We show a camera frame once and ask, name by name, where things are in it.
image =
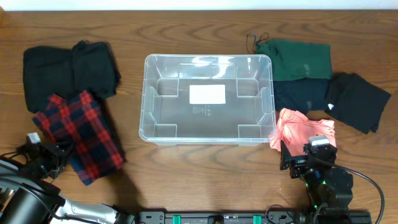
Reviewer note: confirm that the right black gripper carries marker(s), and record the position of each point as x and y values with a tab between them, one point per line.
300	161

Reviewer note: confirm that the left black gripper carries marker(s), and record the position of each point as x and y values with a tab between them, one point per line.
51	152

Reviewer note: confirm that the red navy plaid shirt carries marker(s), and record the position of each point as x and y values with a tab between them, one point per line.
80	122

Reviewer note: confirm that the black garment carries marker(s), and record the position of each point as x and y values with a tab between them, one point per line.
67	72
355	102

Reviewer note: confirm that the green garment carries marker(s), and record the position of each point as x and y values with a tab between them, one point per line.
293	60

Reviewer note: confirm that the clear plastic storage container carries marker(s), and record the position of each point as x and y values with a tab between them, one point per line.
247	118

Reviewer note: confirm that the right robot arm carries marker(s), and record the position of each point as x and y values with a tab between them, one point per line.
329	189

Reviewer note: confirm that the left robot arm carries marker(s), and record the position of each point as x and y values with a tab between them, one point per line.
26	196

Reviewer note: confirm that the white label in container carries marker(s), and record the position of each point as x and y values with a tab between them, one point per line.
207	94

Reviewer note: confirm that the pink crumpled garment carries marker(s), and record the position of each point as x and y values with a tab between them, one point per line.
294	129

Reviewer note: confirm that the dark navy folded garment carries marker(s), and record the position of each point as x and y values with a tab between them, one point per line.
301	95

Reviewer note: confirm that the black mounting rail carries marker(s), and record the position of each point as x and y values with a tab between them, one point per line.
268	217

